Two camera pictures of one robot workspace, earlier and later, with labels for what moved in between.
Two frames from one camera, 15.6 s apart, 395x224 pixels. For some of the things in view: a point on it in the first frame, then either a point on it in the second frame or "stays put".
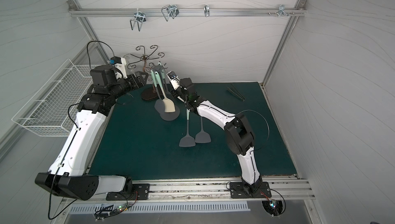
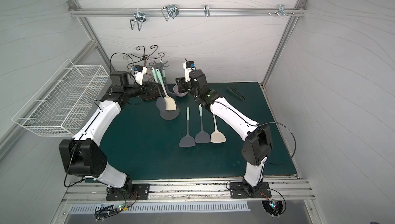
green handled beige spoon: x=169 y=107 stays put
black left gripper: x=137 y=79 → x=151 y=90
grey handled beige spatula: x=163 y=80 → x=217 y=136
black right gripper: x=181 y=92 → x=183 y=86
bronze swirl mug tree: x=148 y=92 stays put
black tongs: x=243 y=98 stays put
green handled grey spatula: x=187 y=141 stays put
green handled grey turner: x=202 y=136 stays put
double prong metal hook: x=140 y=18 stays put
